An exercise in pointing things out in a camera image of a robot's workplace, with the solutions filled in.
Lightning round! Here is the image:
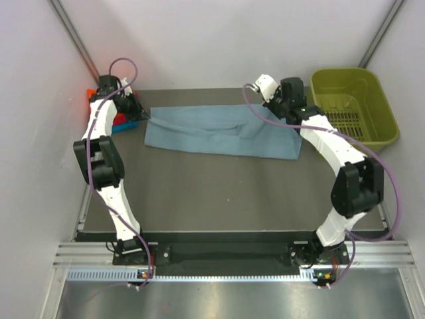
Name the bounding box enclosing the perforated cable duct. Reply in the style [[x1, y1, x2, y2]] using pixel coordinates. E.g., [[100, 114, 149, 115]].
[[66, 268, 332, 283]]

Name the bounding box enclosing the teal folded t shirt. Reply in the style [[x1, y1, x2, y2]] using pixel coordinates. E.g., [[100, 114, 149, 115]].
[[112, 122, 139, 134]]

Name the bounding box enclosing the orange folded t shirt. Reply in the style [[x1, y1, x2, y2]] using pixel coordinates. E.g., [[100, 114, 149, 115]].
[[86, 86, 135, 124]]

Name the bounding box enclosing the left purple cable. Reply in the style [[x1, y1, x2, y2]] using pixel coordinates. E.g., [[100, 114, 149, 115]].
[[86, 58, 155, 289]]

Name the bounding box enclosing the grey blue t shirt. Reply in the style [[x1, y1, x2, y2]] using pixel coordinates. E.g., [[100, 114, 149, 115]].
[[144, 104, 302, 160]]

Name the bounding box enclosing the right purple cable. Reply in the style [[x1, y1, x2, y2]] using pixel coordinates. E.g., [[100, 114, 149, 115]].
[[243, 82, 403, 289]]

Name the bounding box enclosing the olive green plastic basket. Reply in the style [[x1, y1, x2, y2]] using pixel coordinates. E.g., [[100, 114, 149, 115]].
[[307, 68, 400, 152]]

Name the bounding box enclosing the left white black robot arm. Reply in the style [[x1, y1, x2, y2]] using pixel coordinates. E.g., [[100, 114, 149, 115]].
[[73, 74, 151, 265]]

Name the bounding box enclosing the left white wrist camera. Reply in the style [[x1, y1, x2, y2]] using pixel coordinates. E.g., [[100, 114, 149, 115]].
[[120, 77, 131, 90]]

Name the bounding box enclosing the magenta folded t shirt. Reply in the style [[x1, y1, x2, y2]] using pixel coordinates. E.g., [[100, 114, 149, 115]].
[[113, 114, 127, 126]]

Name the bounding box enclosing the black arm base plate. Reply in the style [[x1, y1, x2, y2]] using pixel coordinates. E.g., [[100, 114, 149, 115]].
[[113, 242, 349, 268]]

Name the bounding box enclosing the purple cable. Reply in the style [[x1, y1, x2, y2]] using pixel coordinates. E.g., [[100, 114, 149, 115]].
[[86, 58, 155, 289], [243, 82, 403, 289]]

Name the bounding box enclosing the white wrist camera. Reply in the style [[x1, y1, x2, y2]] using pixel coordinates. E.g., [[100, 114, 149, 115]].
[[252, 74, 278, 102], [120, 77, 131, 90]]

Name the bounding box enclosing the aluminium frame rail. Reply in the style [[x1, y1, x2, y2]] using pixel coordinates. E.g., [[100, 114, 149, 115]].
[[53, 241, 414, 268]]

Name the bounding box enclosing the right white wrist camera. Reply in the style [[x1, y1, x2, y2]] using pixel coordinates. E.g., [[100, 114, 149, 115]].
[[252, 74, 278, 102]]

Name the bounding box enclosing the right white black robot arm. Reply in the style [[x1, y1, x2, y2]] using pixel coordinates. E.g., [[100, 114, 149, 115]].
[[255, 74, 384, 265]]

